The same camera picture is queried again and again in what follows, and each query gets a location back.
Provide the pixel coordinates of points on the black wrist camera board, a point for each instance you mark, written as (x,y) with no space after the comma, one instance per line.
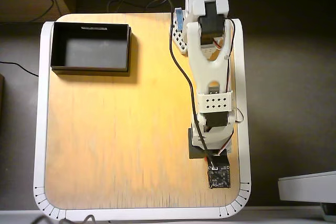
(219,176)

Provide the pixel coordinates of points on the black rectangular bin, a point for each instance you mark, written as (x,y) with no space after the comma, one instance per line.
(89,51)

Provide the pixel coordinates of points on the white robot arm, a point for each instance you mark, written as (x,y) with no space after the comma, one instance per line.
(207,72)

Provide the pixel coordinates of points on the white-rimmed wooden work board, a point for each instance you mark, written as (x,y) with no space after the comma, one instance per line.
(42,129)

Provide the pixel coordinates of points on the blue plastic piece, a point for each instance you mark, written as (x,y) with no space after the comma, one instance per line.
(179,20)

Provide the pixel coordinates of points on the dark brown box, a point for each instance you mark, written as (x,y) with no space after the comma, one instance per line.
(1,103)

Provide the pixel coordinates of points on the white label strip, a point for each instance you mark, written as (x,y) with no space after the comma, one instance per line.
(94,27)

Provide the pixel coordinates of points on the white flat device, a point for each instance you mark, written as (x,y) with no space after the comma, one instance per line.
(307,187)

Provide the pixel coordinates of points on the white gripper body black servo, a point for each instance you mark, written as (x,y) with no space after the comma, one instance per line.
(195,152)

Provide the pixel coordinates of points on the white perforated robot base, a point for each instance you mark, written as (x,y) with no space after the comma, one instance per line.
(179,41)

